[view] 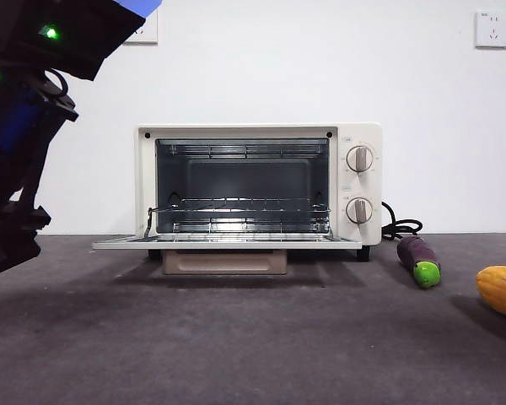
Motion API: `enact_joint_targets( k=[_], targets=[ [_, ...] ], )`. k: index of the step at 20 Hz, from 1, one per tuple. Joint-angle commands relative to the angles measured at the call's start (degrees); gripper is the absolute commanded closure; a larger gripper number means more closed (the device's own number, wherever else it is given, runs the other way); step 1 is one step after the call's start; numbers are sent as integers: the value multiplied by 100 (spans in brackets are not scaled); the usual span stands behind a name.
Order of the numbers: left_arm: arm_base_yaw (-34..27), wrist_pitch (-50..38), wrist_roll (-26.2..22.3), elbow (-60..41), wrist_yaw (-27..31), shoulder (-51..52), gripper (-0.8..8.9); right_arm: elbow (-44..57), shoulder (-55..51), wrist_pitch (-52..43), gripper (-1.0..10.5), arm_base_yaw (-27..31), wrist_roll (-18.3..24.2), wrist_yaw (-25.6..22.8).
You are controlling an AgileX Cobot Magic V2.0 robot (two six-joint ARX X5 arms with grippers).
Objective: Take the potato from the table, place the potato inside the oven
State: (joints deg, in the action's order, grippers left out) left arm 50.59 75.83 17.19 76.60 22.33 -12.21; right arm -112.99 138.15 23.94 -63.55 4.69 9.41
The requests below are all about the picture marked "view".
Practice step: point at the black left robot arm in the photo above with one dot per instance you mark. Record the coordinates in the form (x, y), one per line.
(21, 139)

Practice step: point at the beige oven knob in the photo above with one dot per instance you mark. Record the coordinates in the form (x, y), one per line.
(359, 210)
(359, 159)

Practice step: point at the white toaster oven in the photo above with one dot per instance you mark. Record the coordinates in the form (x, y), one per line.
(362, 185)

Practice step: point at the purple toy eggplant green stem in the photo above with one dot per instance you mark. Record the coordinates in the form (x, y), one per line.
(417, 257)

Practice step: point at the yellow corn cob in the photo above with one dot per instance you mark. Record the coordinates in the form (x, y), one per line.
(504, 291)

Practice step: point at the white wall socket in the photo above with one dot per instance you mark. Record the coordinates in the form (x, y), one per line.
(149, 36)
(492, 29)

